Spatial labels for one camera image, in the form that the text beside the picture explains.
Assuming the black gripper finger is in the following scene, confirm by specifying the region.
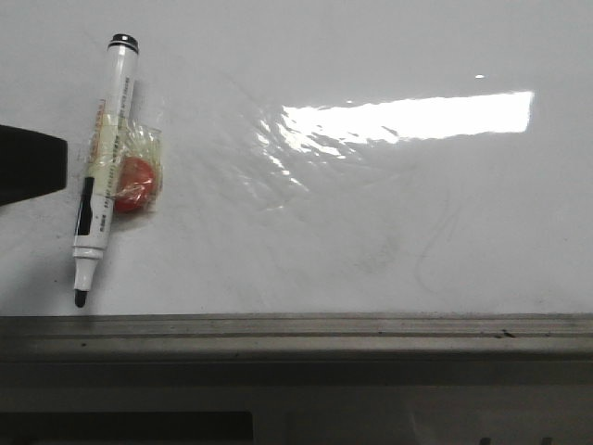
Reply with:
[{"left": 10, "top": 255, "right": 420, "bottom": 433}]
[{"left": 1, "top": 125, "right": 68, "bottom": 206}]

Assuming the white black whiteboard marker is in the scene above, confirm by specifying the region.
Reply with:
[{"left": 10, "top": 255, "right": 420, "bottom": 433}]
[{"left": 73, "top": 33, "right": 139, "bottom": 308}]

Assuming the white whiteboard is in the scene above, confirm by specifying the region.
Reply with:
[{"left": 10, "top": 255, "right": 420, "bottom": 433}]
[{"left": 1, "top": 1, "right": 592, "bottom": 387}]

